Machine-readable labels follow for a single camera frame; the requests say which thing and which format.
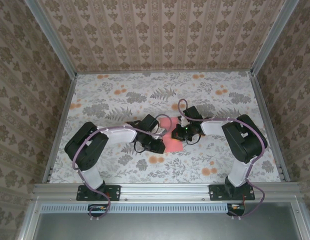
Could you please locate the pink cloth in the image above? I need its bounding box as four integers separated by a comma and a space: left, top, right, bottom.
158, 116, 183, 152

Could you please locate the grey metal panel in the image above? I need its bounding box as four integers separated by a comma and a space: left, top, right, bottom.
17, 199, 310, 240

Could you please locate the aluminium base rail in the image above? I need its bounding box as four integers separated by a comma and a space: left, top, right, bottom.
31, 182, 305, 202

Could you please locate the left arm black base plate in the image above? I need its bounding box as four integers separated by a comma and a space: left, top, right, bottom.
76, 184, 121, 202

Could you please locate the grey slotted cable duct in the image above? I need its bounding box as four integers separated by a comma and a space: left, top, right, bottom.
41, 202, 230, 214

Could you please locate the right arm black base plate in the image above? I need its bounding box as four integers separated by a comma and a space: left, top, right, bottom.
208, 184, 256, 202

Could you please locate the black connector board with wires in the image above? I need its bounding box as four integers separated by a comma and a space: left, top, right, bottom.
87, 203, 108, 217
226, 202, 246, 216

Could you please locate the aluminium side rail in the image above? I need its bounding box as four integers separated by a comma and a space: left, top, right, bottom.
249, 72, 292, 183
42, 74, 78, 185

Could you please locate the aluminium frame post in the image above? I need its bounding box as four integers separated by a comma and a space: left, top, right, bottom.
23, 0, 78, 80
249, 0, 301, 76

